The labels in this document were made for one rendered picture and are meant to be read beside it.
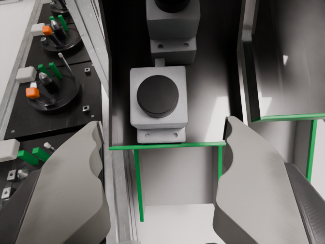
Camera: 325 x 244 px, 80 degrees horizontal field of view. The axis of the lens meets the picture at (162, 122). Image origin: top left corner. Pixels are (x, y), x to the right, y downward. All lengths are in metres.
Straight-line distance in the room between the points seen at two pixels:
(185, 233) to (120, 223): 0.16
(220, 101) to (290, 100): 0.08
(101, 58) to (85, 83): 0.37
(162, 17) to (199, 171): 0.26
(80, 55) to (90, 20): 0.51
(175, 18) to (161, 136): 0.10
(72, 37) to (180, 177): 0.61
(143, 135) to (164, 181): 0.20
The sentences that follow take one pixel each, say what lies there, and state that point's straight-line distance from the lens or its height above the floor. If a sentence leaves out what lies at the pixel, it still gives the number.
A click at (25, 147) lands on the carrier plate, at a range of 0.57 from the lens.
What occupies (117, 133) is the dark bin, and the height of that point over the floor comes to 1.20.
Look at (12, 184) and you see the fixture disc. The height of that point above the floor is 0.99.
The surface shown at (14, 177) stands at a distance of 0.50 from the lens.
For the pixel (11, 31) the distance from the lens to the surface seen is 1.27.
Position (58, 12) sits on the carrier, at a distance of 0.97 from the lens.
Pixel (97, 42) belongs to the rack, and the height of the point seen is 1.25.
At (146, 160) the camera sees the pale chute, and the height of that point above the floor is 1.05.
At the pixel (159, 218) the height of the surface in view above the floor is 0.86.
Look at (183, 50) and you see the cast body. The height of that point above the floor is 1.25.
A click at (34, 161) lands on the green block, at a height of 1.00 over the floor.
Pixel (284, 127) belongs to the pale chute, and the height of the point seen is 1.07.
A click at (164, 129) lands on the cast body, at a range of 0.17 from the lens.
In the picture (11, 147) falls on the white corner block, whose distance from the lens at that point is 0.56.
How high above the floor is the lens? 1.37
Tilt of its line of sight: 57 degrees down
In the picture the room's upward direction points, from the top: 6 degrees counter-clockwise
